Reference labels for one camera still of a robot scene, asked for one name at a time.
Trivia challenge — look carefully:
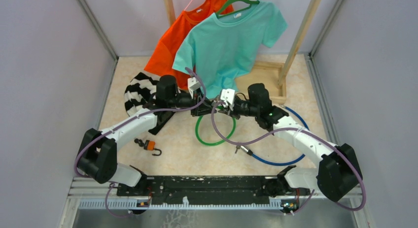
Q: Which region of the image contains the wooden clothes rack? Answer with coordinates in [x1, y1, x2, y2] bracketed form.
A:
[162, 0, 325, 105]

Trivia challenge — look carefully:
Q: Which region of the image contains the aluminium rail frame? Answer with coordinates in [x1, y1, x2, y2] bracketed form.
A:
[67, 176, 365, 211]

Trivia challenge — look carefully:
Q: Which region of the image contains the green hanger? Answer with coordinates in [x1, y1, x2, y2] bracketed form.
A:
[215, 0, 261, 18]

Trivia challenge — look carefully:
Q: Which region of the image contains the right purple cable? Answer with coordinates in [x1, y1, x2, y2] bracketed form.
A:
[210, 100, 367, 216]

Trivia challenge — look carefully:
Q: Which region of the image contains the black white striped garment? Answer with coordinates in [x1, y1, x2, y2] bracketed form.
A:
[124, 71, 175, 135]

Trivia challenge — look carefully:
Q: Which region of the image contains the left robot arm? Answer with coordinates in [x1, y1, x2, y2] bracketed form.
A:
[73, 73, 209, 195]

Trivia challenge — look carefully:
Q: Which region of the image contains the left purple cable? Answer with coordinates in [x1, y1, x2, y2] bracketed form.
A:
[73, 66, 208, 219]

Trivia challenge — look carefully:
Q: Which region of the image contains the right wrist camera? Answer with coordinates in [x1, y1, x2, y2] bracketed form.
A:
[219, 89, 236, 110]

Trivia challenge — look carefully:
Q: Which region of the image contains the orange padlock with keys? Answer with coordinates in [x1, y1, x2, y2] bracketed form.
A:
[134, 138, 162, 157]

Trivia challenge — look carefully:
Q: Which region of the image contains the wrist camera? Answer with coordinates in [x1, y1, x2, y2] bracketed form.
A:
[219, 89, 236, 110]
[187, 77, 201, 98]

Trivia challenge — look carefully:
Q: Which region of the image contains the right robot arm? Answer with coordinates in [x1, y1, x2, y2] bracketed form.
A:
[212, 83, 364, 202]

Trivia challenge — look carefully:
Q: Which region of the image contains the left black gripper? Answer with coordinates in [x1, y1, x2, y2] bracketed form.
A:
[168, 87, 216, 116]

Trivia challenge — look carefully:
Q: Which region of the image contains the green cable lock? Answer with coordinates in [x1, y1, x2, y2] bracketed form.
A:
[195, 116, 237, 146]

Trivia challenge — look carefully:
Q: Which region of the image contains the orange t-shirt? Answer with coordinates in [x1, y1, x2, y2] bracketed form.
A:
[144, 0, 227, 90]

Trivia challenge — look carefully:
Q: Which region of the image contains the teal t-shirt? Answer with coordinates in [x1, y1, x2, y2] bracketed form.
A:
[172, 1, 287, 98]

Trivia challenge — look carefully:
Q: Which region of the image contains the blue cable lock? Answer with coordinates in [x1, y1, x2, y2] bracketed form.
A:
[234, 104, 310, 167]

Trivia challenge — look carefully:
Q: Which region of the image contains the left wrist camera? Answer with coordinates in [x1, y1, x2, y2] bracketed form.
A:
[187, 77, 201, 98]

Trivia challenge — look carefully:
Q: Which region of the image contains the purple cable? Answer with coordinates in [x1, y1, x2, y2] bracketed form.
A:
[73, 66, 208, 219]
[210, 100, 367, 216]

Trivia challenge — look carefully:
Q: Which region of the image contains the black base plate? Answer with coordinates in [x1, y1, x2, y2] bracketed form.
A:
[117, 176, 310, 205]

